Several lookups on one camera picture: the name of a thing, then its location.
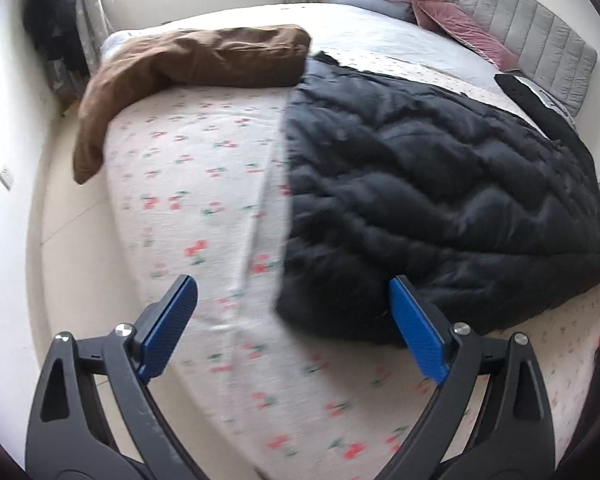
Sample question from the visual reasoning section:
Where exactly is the brown folded garment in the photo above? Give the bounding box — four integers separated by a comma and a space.
72, 25, 311, 184

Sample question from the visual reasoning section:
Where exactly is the black garment by headboard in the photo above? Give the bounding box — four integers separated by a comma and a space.
494, 74, 591, 158

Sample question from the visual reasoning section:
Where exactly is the white wall socket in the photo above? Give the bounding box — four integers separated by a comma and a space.
0, 169, 14, 191

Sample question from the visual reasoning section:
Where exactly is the dark clothes hanging left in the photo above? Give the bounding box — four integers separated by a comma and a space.
23, 0, 90, 104

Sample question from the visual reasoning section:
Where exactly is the black quilted puffer jacket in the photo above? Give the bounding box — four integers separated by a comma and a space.
276, 54, 600, 344

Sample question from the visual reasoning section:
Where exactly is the grey padded headboard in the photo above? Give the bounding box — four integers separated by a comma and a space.
448, 0, 597, 116

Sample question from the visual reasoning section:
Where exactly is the white cherry-print bed sheet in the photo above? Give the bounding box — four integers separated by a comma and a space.
105, 58, 600, 479

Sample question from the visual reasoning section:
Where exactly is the light blue folded blanket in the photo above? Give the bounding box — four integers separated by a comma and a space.
332, 0, 416, 24

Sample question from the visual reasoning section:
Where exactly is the pink velvet pillow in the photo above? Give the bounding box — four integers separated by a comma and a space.
405, 0, 518, 72

